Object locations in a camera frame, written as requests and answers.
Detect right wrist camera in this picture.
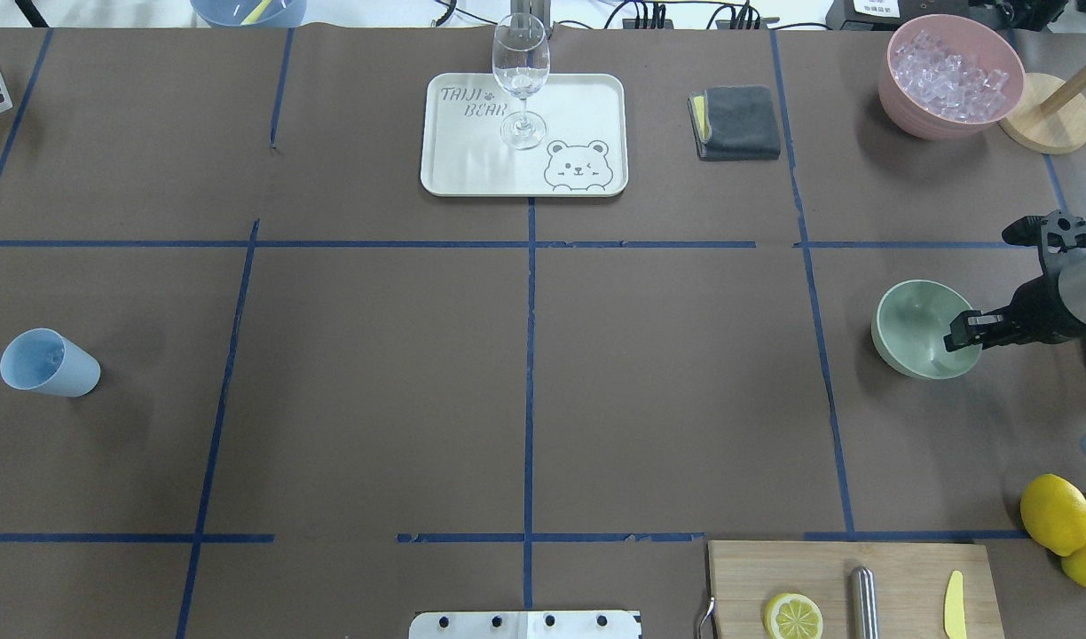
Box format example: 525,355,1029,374
1002,209,1086,256

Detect steel muddler rod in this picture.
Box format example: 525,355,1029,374
850,565,879,639

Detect blue plastic basin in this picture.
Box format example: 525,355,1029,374
189,1,310,28

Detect grey folded cloth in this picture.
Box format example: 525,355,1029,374
689,85,781,162

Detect white bear serving tray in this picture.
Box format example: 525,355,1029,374
419,73,629,197

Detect light blue plastic cup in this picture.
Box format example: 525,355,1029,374
0,327,101,398

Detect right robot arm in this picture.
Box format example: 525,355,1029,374
943,255,1086,352

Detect clear wine glass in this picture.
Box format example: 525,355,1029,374
492,12,551,150

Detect yellow plastic knife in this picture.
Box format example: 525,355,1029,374
943,571,968,639

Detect pink bowl of ice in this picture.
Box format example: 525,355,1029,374
877,13,1026,140

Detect wooden cutting board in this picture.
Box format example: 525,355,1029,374
708,540,1005,638

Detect green ceramic bowl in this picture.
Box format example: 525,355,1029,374
870,280,982,381

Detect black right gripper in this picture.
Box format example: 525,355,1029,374
943,275,1072,353

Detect lemon half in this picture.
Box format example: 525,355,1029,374
762,592,824,639

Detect wooden cup stand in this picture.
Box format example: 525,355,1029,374
1000,65,1086,156

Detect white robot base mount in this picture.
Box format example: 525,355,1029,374
408,610,643,638

